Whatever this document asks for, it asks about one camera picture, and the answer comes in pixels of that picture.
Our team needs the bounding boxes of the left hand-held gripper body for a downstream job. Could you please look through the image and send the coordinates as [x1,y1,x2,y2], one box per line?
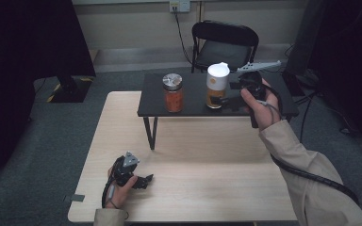
[107,151,141,187]

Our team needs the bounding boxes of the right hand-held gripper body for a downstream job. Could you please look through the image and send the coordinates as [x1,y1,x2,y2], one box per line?
[229,60,283,111]

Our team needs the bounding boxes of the white-lid seasoning jar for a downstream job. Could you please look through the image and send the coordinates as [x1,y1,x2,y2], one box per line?
[206,61,231,110]

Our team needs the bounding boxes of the black raised shelf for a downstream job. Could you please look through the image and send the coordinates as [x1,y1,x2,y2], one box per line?
[137,73,300,151]

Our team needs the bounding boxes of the silver-lid glass spice jar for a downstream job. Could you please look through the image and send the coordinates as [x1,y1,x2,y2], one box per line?
[161,73,185,113]

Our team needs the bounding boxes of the person's left hand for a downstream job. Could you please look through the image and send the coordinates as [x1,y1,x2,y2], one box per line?
[105,168,139,210]

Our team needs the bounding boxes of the person's right hand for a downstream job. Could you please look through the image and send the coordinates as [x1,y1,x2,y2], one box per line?
[240,78,283,132]

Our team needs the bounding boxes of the black folding chair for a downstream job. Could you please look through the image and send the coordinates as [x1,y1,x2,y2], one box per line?
[190,20,260,74]

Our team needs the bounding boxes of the grey tape piece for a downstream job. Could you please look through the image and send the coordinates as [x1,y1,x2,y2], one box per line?
[64,193,86,202]

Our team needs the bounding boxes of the black stand base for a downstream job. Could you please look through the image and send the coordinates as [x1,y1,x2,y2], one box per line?
[45,74,94,104]

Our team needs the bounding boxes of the dark curtain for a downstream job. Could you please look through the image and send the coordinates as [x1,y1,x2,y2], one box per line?
[284,0,362,158]

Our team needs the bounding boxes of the black curtain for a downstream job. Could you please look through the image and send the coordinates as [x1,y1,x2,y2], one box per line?
[0,0,97,183]

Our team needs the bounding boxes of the left hand-held gripper cable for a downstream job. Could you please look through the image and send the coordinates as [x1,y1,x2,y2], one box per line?
[101,175,116,209]

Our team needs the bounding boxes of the hand-held gripper cable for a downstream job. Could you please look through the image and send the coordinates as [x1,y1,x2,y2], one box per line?
[263,84,361,205]
[101,175,116,209]

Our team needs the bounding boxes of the black floor cable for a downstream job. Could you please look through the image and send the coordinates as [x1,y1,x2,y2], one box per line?
[295,90,323,144]

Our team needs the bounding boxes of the black wall power cable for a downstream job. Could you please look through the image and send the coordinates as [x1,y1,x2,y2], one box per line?
[173,6,196,66]

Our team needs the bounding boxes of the white wall outlet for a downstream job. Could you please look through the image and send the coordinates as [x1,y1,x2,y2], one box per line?
[169,0,191,13]

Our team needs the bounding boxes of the right hand-held gripper cable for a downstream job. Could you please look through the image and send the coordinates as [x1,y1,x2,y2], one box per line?
[263,84,361,205]

